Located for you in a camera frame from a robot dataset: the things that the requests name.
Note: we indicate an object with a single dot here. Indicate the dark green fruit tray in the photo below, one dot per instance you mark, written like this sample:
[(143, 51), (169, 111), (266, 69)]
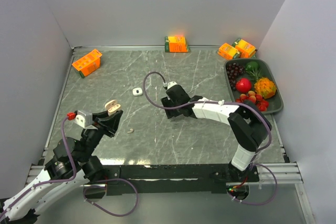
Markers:
[(275, 102)]

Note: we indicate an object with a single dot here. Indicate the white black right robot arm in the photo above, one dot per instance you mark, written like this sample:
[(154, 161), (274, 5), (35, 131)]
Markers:
[(249, 126)]

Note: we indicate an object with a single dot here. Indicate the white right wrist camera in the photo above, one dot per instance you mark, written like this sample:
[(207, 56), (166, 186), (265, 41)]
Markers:
[(167, 85)]

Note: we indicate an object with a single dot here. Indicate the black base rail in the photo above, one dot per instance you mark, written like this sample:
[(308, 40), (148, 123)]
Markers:
[(168, 178)]

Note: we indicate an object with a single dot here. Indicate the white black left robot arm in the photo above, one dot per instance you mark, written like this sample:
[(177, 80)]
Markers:
[(72, 165)]

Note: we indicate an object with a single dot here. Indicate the orange box right back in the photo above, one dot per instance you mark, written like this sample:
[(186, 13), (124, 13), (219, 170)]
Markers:
[(246, 49)]

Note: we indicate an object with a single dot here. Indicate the dark purple grape bunch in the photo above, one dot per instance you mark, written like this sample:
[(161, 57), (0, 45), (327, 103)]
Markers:
[(234, 74)]

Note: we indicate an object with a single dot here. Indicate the orange box right front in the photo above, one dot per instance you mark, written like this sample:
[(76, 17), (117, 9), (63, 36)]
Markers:
[(228, 52)]

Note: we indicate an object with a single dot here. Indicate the orange box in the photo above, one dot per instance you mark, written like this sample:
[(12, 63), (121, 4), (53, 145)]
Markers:
[(88, 63), (176, 44), (228, 52), (246, 49)]

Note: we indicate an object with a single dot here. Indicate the orange box far left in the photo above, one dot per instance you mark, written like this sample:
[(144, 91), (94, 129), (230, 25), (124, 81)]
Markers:
[(88, 63)]

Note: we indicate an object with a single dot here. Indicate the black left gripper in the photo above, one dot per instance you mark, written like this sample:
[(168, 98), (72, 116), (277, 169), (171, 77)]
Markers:
[(100, 115)]

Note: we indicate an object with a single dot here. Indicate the orange spiky fruit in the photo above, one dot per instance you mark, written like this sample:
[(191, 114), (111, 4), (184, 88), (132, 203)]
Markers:
[(265, 87)]

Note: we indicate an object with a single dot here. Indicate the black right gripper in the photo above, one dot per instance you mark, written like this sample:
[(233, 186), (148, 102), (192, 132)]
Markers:
[(170, 113)]

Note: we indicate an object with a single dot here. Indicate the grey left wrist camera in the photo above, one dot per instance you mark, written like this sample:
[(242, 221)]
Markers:
[(82, 118)]

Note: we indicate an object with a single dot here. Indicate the red apple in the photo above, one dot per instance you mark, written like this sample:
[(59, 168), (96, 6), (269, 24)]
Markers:
[(243, 85)]

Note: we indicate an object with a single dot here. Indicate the orange box centre back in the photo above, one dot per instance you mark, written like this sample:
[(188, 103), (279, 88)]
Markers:
[(176, 44)]

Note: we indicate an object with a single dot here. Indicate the red yellow cherry bunch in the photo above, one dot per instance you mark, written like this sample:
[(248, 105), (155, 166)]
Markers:
[(256, 98)]

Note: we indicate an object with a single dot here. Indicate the white earbud charging case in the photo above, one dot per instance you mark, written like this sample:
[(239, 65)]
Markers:
[(137, 92)]

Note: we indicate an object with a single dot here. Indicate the beige earbud charging case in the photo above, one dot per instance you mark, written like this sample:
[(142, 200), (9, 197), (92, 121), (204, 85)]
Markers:
[(112, 107)]

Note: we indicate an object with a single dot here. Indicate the green lime with leaves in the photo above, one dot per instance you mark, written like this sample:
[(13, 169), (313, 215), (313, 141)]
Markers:
[(253, 70)]

